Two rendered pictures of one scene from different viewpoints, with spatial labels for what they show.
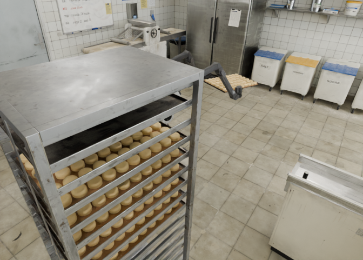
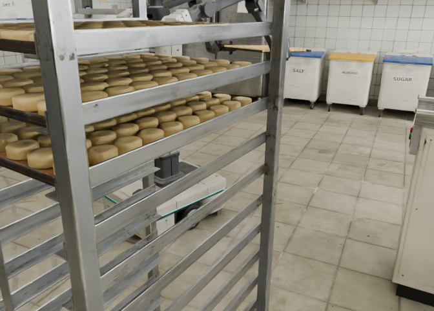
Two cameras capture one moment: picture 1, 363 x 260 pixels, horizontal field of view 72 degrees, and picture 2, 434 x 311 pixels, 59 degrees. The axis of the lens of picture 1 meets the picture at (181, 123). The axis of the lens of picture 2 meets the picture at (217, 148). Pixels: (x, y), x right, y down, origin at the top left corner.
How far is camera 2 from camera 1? 0.91 m
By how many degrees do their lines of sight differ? 15
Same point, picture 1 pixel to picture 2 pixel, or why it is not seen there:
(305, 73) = (360, 72)
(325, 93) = (394, 98)
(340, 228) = not seen: outside the picture
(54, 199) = not seen: outside the picture
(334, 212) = not seen: outside the picture
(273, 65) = (311, 67)
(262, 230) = (371, 270)
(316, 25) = (361, 9)
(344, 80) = (418, 74)
